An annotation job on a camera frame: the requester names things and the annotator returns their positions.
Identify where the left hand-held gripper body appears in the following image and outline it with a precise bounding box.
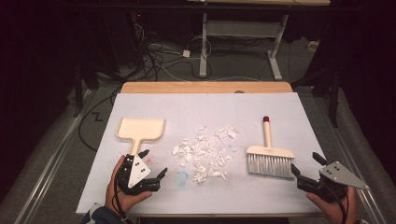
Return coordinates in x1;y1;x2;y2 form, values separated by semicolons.
116;153;163;197

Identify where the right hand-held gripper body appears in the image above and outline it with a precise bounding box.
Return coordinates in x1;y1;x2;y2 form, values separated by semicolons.
296;161;371;203

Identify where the cream plastic dustpan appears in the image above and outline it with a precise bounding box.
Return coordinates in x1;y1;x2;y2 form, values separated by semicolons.
115;117;166;157

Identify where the cream brush with grey bristles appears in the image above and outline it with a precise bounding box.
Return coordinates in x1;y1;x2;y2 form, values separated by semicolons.
246;115;296;179

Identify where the pile of white paper scraps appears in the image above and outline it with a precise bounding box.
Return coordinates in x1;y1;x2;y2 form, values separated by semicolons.
171;125;240;184

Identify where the person's left hand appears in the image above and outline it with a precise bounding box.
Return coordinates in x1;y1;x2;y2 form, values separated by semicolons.
105;155;153;216

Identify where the person's right hand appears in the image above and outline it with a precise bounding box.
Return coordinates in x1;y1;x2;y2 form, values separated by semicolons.
305;186;358;224

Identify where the black metal stand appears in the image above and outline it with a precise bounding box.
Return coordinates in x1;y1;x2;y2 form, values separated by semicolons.
72;63;84;119
292;60;342;129

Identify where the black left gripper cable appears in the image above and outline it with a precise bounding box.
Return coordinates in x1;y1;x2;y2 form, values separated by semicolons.
113;169;129;222

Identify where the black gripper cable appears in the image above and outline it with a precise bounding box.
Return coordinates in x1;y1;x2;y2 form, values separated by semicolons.
113;169;129;222
328;185;349;224

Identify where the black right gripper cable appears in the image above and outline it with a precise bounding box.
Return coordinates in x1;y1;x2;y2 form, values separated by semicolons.
328;185;349;224

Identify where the aluminium floor rail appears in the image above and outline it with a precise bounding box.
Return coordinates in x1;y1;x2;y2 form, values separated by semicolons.
21;89;92;224
323;124;389;224

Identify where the black floor cable loop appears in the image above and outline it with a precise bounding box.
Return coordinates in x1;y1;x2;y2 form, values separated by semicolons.
78;89;121;153

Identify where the tangle of black floor cables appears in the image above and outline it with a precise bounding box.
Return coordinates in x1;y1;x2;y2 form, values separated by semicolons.
129;12;213;82

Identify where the white metal desk frame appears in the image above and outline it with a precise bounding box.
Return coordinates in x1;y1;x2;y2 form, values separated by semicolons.
198;11;290;81

